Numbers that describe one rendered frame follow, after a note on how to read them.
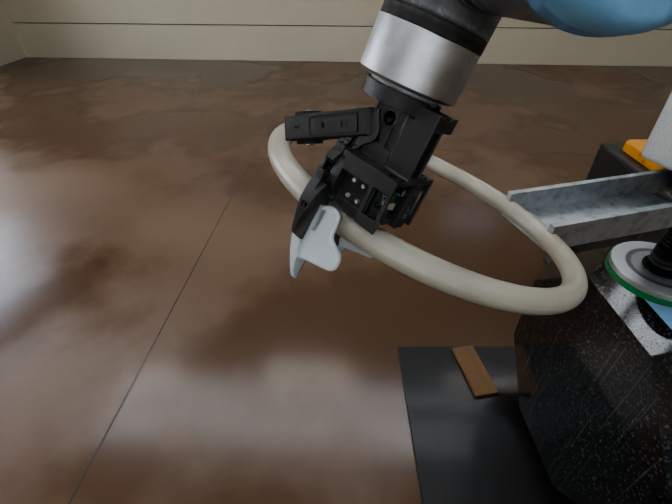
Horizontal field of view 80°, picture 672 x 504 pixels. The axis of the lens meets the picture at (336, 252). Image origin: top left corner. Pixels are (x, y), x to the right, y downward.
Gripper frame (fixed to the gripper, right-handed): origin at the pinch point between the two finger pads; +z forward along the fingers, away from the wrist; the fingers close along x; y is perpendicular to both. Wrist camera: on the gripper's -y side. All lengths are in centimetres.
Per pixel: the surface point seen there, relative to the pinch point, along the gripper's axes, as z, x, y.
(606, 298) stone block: 11, 90, 32
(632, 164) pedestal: -18, 186, 14
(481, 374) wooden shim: 78, 129, 20
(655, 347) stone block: 11, 79, 45
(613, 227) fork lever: -11, 50, 22
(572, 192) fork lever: -12, 56, 13
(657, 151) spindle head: -25, 72, 20
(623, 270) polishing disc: 0, 79, 30
